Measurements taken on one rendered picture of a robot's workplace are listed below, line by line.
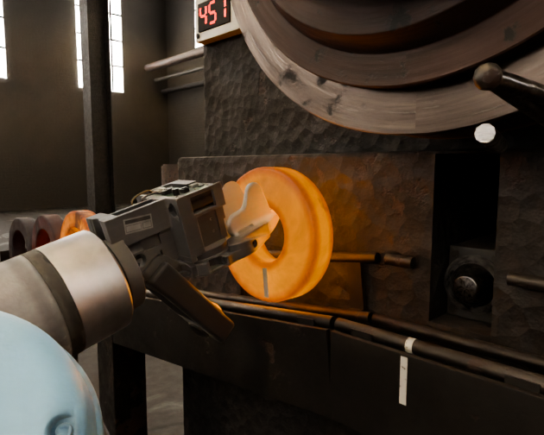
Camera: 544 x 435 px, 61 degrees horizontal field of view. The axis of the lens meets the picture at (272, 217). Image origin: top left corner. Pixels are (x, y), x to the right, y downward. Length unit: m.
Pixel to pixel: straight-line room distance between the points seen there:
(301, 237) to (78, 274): 0.23
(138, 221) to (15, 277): 0.10
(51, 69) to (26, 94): 0.76
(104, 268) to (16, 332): 0.20
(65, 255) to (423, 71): 0.30
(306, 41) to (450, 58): 0.13
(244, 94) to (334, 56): 0.35
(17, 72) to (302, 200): 10.39
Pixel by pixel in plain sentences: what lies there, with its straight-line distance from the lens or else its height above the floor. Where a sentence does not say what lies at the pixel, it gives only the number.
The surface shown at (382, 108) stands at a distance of 0.39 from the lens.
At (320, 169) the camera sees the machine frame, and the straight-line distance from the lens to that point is 0.55.
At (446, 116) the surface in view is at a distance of 0.37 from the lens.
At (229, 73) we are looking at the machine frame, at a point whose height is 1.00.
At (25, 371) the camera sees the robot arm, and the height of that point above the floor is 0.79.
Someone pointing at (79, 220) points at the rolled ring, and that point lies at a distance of 0.94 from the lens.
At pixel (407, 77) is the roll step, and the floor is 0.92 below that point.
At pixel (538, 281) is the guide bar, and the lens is 0.44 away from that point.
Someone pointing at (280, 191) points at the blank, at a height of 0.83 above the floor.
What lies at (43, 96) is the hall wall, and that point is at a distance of 10.85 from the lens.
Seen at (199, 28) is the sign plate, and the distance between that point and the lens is 0.81.
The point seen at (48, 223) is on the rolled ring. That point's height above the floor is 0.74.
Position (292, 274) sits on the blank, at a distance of 0.50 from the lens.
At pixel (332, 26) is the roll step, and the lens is 0.39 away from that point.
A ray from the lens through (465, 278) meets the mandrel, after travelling 0.49.
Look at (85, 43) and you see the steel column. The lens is 7.46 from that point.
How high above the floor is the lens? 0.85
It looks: 6 degrees down
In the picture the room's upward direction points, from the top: straight up
